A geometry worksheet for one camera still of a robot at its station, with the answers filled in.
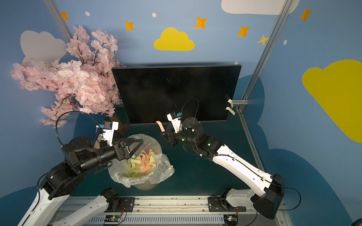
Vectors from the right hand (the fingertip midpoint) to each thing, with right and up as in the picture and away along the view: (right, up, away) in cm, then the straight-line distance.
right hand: (163, 132), depth 65 cm
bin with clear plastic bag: (-11, -20, +11) cm, 26 cm away
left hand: (-9, -1, -9) cm, 13 cm away
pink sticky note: (0, +2, -1) cm, 3 cm away
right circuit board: (+35, -47, +8) cm, 59 cm away
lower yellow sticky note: (+38, +10, +13) cm, 42 cm away
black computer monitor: (-18, +26, +41) cm, 52 cm away
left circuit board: (-27, -45, +6) cm, 53 cm away
